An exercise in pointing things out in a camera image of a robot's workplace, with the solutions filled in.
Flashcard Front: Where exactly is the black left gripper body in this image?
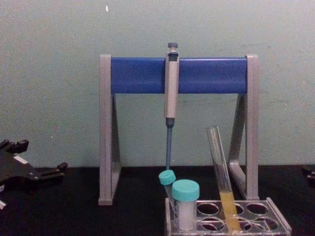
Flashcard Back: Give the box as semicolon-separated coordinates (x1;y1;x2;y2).
0;149;38;192

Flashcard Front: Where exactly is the black table cloth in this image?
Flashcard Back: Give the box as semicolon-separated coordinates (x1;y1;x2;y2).
0;165;315;236

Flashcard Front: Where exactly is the clear plastic tube rack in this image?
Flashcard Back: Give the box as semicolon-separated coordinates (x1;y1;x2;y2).
164;196;293;236

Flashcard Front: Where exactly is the grey stand with blue bar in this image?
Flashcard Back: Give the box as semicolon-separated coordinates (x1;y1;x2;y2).
98;54;260;207

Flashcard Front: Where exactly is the glass tube with yellow liquid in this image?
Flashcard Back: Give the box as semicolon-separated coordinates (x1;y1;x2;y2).
206;125;243;234

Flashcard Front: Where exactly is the narrow tube with teal cap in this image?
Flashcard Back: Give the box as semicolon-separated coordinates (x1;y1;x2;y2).
158;169;178;223

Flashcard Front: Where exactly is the wide tube with teal cap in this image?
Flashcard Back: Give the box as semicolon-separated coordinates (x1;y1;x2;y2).
171;179;201;232

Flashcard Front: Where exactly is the grey pipette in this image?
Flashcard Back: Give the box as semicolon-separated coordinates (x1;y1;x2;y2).
164;42;180;171

